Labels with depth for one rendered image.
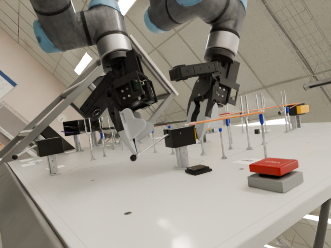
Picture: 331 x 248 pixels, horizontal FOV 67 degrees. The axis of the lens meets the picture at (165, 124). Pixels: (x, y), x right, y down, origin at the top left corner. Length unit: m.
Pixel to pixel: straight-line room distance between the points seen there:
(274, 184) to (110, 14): 0.47
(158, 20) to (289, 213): 0.53
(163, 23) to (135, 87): 0.23
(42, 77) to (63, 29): 7.78
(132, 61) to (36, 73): 7.88
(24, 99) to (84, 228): 7.88
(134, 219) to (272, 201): 0.18
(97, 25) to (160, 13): 0.16
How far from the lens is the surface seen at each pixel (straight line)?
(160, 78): 1.71
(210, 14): 0.62
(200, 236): 0.28
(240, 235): 0.28
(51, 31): 0.60
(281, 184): 0.38
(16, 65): 8.43
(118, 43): 0.57
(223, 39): 0.62
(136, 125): 0.50
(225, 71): 0.63
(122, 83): 0.52
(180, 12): 0.63
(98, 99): 0.56
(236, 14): 0.65
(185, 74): 0.55
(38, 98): 8.21
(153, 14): 0.70
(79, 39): 0.61
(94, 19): 0.61
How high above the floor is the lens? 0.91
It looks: 25 degrees up
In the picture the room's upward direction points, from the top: 37 degrees clockwise
